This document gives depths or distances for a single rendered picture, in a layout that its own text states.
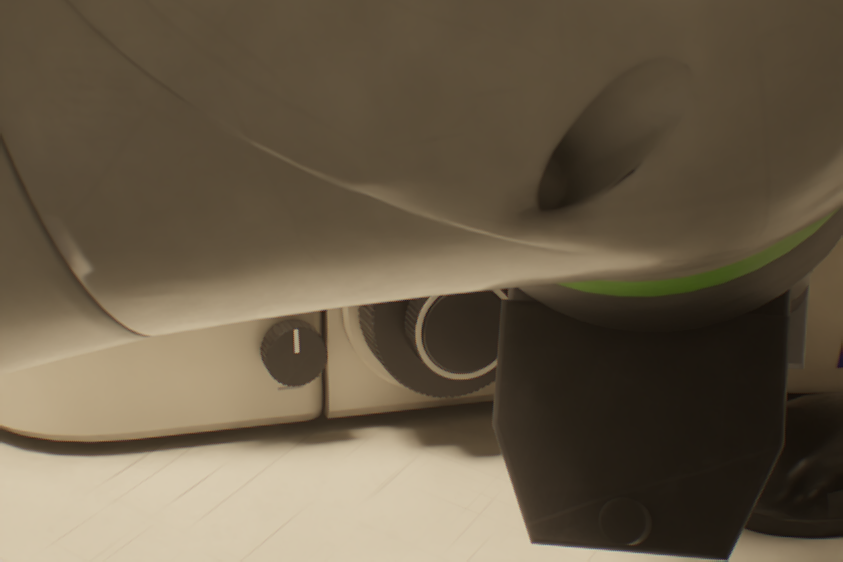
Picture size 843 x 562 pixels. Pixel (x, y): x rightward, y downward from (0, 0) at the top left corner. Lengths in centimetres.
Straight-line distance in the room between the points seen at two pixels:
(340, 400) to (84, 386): 10
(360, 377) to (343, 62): 50
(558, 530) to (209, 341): 32
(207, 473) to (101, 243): 45
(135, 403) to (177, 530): 7
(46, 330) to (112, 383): 44
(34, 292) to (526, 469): 17
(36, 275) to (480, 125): 6
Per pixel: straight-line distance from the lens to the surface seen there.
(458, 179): 19
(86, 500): 63
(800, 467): 60
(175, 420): 67
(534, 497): 36
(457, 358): 64
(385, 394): 68
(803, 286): 47
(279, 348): 65
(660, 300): 31
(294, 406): 67
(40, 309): 22
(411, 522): 60
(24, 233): 20
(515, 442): 36
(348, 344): 67
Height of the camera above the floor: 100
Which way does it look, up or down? 16 degrees down
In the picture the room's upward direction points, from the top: straight up
